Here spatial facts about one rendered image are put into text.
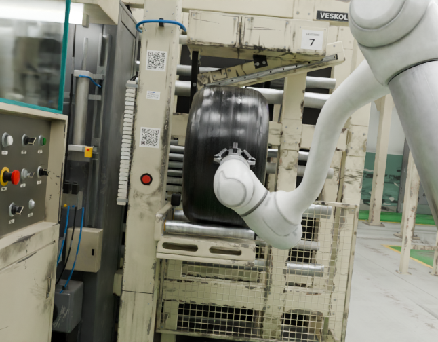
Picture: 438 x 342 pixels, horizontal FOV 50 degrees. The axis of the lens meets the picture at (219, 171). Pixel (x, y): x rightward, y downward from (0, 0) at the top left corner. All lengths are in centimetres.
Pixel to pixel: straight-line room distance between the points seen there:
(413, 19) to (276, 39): 132
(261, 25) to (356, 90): 111
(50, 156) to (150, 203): 41
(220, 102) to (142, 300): 82
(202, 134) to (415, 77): 92
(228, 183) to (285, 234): 21
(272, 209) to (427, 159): 52
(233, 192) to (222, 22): 110
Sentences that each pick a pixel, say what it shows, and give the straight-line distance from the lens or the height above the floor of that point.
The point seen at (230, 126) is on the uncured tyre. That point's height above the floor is 128.
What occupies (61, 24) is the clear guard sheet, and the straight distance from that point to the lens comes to 170.
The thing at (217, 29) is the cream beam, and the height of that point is 171.
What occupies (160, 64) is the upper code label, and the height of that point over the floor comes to 150.
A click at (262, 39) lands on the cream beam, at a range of 211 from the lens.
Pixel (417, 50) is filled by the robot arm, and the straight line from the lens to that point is 85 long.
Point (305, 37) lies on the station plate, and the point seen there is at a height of 171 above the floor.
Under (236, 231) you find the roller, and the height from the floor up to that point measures 91.
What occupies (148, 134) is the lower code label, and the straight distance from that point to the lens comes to 182.
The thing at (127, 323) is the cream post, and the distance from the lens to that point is 196.
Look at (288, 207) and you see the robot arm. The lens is 123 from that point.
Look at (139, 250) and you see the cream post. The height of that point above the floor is 78.
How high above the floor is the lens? 121
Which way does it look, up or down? 3 degrees down
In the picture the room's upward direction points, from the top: 5 degrees clockwise
